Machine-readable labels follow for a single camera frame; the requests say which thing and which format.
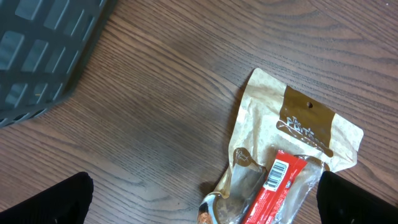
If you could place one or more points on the red snack bar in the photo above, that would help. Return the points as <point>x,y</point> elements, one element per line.
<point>271,196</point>

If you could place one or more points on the brown transparent snack bag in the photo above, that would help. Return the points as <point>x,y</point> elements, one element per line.
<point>274,117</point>

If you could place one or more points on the white patterned wrapper packet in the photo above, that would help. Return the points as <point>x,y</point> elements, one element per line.
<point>207,212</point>

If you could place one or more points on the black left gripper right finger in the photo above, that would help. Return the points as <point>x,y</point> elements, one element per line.
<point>342,202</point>

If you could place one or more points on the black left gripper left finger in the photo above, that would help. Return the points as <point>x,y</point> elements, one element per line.
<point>64,203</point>

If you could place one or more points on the grey plastic mesh basket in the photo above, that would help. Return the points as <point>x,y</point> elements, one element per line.
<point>45,46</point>

